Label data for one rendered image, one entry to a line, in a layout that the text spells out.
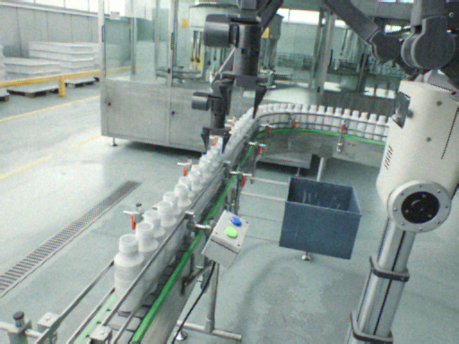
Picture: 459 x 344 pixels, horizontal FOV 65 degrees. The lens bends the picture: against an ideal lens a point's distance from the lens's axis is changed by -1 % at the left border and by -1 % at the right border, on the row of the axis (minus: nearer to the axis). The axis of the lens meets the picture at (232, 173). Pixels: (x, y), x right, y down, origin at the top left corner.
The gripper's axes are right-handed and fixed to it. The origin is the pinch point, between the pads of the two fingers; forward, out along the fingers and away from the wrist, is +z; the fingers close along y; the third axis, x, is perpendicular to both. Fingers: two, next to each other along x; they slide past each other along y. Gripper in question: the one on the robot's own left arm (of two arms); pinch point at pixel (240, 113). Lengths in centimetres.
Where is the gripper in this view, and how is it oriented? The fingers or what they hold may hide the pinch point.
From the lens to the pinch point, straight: 87.9
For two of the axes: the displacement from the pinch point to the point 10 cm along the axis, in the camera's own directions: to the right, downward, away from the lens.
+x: 2.1, -3.3, 9.2
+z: -0.9, 9.3, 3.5
